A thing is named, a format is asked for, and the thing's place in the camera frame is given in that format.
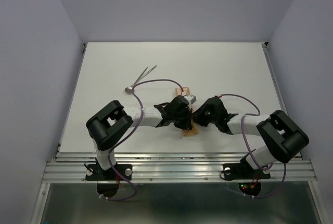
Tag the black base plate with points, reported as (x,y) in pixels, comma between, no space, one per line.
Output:
(95,173)
(239,171)

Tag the aluminium frame rail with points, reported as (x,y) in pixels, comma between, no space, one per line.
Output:
(170,168)

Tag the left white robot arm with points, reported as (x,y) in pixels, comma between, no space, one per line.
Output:
(108,126)

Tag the silver metal spoon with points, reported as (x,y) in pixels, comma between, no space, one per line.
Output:
(130,89)

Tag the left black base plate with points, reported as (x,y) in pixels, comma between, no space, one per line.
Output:
(95,173)

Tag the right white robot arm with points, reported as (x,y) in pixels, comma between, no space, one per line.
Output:
(268,138)

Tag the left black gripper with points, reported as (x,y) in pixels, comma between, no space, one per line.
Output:
(186,124)

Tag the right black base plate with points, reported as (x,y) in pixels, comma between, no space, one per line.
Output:
(239,171)

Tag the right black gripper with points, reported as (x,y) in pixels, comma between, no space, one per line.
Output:
(197,116)

